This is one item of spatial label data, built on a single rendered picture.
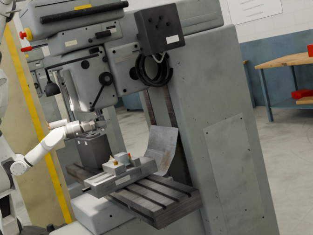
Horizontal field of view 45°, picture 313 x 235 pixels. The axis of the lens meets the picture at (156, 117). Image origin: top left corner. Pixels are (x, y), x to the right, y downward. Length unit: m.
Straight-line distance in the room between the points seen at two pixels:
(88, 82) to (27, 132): 1.86
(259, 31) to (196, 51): 4.79
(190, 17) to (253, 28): 4.71
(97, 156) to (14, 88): 1.56
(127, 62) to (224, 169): 0.82
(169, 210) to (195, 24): 1.13
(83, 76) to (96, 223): 0.73
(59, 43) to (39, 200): 2.21
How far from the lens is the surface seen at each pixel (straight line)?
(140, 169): 1.93
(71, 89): 1.98
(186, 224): 2.23
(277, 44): 6.61
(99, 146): 2.33
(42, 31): 1.86
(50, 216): 3.90
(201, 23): 2.28
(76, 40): 1.90
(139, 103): 9.70
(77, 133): 2.02
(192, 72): 2.06
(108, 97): 1.96
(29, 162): 2.08
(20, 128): 3.69
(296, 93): 6.07
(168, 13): 1.85
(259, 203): 2.45
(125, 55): 1.99
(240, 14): 7.09
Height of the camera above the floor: 1.55
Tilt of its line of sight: 11 degrees down
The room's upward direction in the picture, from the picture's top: 15 degrees counter-clockwise
